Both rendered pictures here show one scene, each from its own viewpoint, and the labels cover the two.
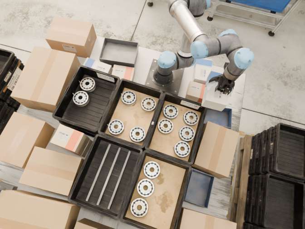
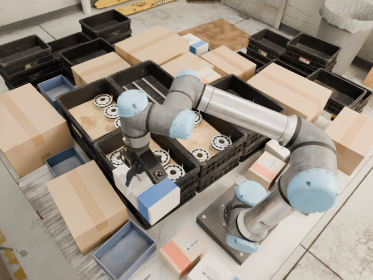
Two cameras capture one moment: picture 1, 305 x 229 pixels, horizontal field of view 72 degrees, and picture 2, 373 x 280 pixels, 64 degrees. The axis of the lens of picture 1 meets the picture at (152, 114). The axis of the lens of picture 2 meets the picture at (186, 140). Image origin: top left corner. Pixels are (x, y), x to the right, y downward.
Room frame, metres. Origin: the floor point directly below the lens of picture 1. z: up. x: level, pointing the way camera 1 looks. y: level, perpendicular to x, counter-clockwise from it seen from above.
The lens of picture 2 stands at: (1.00, -0.71, 1.93)
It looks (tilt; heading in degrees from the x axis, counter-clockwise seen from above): 48 degrees down; 126
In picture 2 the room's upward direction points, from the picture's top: 4 degrees clockwise
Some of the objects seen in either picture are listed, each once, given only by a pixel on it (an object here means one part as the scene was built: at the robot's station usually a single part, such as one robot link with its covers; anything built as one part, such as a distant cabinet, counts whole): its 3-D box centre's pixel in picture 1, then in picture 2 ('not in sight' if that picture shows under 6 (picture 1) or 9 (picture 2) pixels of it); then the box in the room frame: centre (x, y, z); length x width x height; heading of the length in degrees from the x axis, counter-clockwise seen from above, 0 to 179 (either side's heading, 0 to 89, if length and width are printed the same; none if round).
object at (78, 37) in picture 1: (72, 37); (347, 139); (1.05, 0.71, 0.78); 0.30 x 0.22 x 0.16; 87
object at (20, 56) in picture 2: not in sight; (29, 71); (-1.36, 0.17, 0.37); 0.40 x 0.30 x 0.45; 82
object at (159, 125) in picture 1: (165, 126); (159, 158); (0.40, -0.09, 0.86); 0.10 x 0.10 x 0.01
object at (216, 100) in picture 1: (216, 90); (146, 187); (0.59, -0.35, 1.09); 0.20 x 0.12 x 0.09; 172
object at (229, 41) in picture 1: (227, 44); (173, 117); (0.65, -0.29, 1.41); 0.11 x 0.11 x 0.08; 24
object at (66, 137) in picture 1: (69, 139); (203, 80); (0.23, 0.48, 0.89); 0.16 x 0.12 x 0.07; 77
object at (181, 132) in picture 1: (187, 133); not in sight; (0.37, -0.24, 0.86); 0.10 x 0.10 x 0.01
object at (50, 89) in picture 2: not in sight; (59, 91); (-0.40, -0.08, 0.81); 0.20 x 0.15 x 0.07; 171
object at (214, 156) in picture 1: (213, 150); (88, 204); (0.31, -0.44, 0.78); 0.30 x 0.22 x 0.16; 166
